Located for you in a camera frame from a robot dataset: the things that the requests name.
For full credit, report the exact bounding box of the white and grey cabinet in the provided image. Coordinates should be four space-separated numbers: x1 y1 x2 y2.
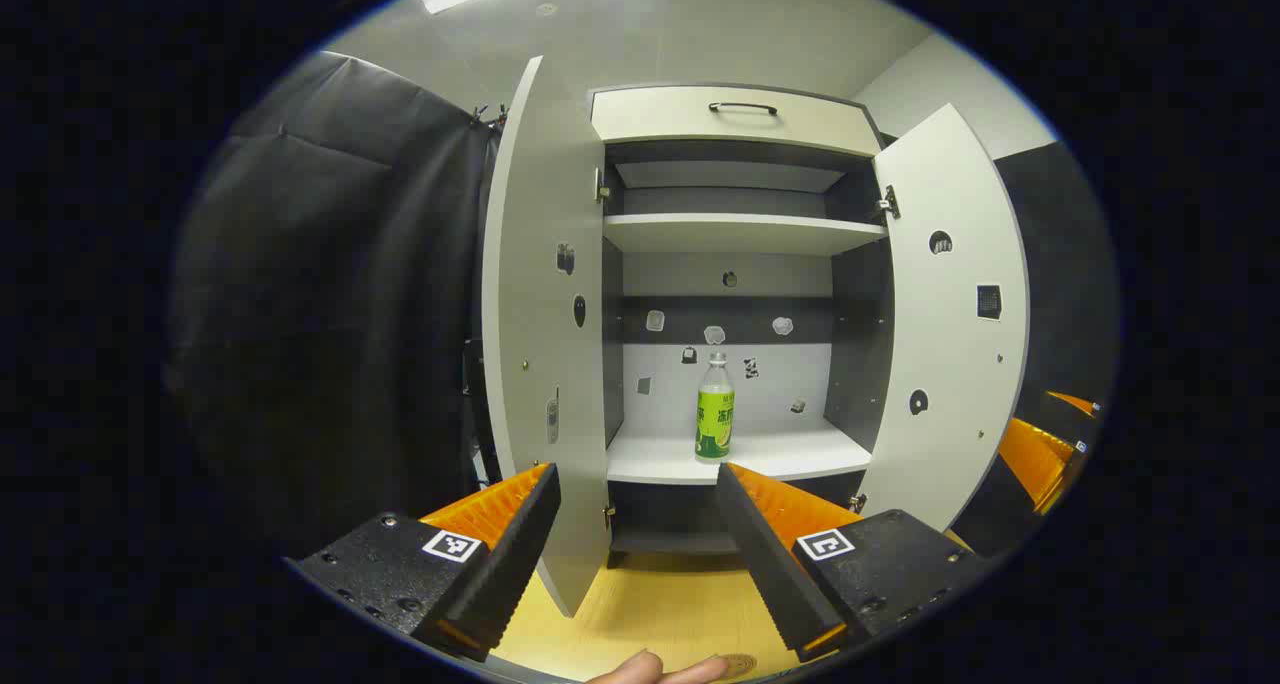
585 82 896 570

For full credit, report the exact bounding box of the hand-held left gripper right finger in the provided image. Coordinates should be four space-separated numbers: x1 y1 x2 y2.
714 461 988 664

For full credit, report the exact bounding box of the white cabinet drawer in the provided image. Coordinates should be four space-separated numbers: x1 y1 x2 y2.
590 86 883 158

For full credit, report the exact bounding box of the black backdrop cloth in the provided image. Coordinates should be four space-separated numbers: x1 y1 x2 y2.
165 49 1119 557

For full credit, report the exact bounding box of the white cabinet door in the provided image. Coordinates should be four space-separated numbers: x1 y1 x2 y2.
858 104 1032 535
482 56 623 618

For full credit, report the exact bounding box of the white cabinet shelf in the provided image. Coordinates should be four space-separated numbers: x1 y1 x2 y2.
603 212 889 257

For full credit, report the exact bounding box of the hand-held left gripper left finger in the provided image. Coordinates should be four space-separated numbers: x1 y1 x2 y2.
285 462 563 663

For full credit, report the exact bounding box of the green label bottle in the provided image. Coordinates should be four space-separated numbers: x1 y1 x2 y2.
694 352 737 463

